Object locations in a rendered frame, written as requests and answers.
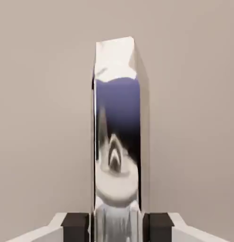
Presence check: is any shiny silver door handle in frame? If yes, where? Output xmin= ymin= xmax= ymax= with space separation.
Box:
xmin=90 ymin=36 xmax=150 ymax=242

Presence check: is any beige cabinet door front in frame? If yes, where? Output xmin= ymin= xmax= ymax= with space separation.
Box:
xmin=0 ymin=0 xmax=234 ymax=242

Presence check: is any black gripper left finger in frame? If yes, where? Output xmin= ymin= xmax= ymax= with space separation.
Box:
xmin=5 ymin=212 xmax=91 ymax=242

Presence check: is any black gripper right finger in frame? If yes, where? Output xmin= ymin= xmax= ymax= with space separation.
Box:
xmin=142 ymin=212 xmax=228 ymax=242

